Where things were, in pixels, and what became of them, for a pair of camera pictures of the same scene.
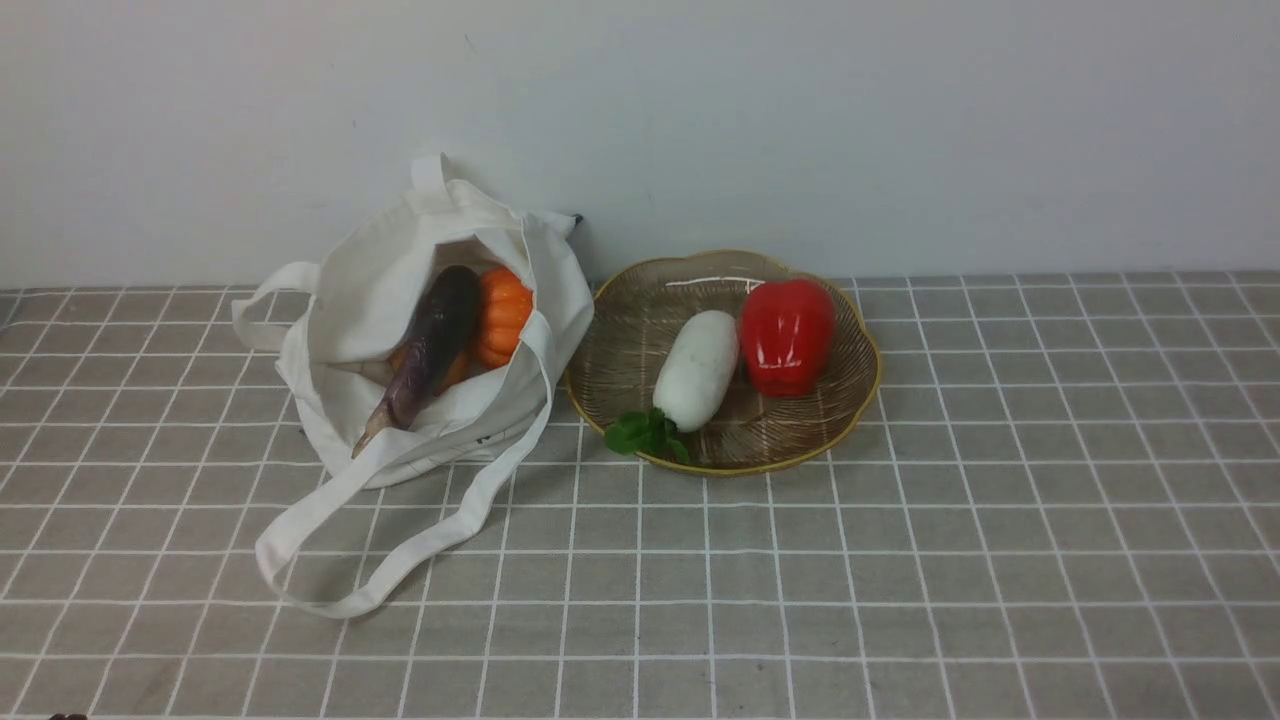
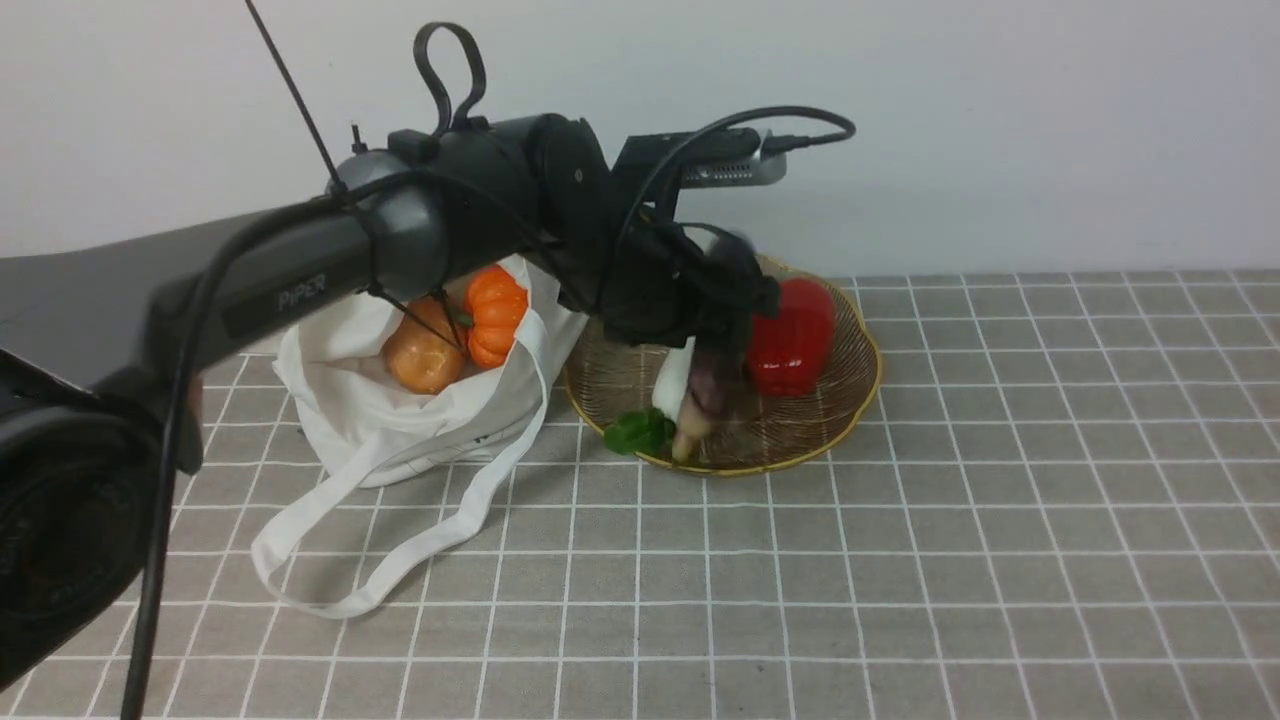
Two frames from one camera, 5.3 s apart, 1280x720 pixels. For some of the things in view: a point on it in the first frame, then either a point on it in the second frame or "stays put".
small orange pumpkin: x=505 y=302 stays put
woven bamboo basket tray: x=618 y=328 stays put
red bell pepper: x=789 y=328 stays put
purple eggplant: x=430 y=351 -> x=715 y=373
